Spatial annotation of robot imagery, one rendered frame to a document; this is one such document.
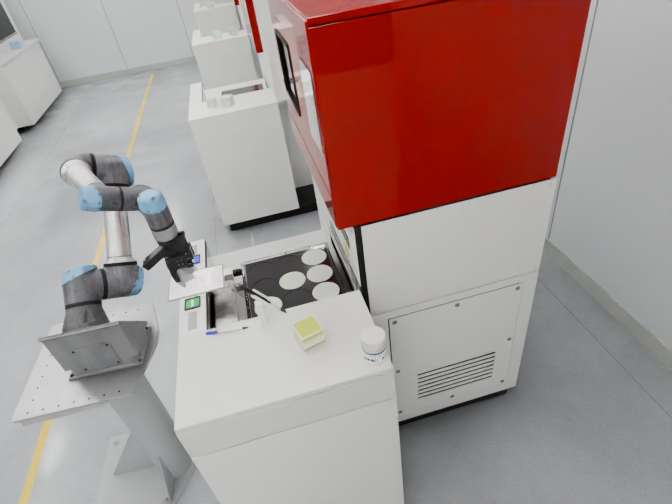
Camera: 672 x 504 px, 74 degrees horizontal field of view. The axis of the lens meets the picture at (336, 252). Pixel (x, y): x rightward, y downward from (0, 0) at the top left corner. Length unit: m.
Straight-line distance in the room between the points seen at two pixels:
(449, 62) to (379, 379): 0.88
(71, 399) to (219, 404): 0.63
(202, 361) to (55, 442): 1.56
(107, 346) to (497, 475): 1.65
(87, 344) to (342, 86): 1.17
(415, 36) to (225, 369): 1.05
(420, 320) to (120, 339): 1.07
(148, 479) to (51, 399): 0.81
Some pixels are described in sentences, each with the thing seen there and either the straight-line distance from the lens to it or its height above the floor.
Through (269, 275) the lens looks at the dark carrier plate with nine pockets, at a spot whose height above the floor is 0.90.
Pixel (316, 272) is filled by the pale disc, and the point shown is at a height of 0.90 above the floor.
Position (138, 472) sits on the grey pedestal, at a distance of 2.55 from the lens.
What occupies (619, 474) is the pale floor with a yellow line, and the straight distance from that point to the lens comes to 2.40.
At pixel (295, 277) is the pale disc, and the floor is 0.90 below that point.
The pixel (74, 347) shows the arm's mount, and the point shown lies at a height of 0.96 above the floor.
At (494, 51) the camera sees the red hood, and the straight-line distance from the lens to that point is 1.34.
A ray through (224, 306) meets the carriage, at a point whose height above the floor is 0.88.
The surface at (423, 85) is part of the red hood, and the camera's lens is 1.27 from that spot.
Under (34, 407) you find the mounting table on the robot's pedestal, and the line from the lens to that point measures 1.88.
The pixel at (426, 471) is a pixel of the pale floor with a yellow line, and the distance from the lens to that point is 2.24.
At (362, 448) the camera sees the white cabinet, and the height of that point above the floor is 0.59.
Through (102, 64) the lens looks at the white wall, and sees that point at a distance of 9.66.
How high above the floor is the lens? 2.02
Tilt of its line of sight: 38 degrees down
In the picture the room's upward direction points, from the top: 9 degrees counter-clockwise
